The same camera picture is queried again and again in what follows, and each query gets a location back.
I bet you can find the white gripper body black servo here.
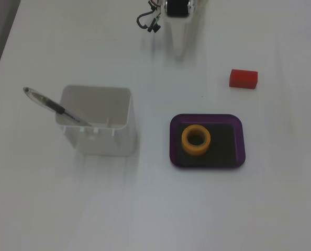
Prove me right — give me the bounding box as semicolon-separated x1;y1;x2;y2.
163;0;198;19

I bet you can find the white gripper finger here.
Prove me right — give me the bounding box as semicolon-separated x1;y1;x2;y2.
165;16;190;61

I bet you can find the yellow tape roll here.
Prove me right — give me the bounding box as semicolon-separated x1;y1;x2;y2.
181;124;212;157

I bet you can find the red ribbed block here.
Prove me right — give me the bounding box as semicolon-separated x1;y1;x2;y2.
228;69;259;89

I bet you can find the purple metal tray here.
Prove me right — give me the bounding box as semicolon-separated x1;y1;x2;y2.
169;113;247;171

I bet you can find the white plastic container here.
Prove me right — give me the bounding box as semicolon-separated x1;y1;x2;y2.
55;85;135;157

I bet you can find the black clear pen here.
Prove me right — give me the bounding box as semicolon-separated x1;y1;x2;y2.
23;86;92;127

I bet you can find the black cable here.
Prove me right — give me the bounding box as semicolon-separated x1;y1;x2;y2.
136;0;162;34

